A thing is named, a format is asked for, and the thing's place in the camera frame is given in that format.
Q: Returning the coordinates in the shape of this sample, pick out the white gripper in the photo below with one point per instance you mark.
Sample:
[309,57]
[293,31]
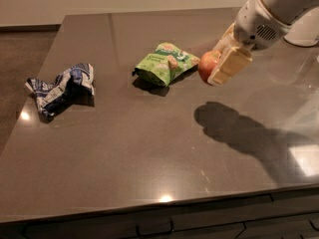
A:
[256,23]

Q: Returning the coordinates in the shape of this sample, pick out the red apple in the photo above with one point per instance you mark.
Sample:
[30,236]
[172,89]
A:
[207,63]

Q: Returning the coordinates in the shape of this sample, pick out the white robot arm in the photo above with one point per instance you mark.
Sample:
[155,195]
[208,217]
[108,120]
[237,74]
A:
[287,11]

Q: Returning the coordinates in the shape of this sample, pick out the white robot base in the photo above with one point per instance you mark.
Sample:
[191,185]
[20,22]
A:
[305,31]

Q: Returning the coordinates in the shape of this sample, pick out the green snack bag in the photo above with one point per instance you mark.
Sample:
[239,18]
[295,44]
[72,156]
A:
[165,64]

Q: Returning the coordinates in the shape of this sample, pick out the blue white crumpled bag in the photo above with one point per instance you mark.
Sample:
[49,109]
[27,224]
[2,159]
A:
[49,96]

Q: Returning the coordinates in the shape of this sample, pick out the dark cabinet drawers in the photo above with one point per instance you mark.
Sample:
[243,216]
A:
[289,214]

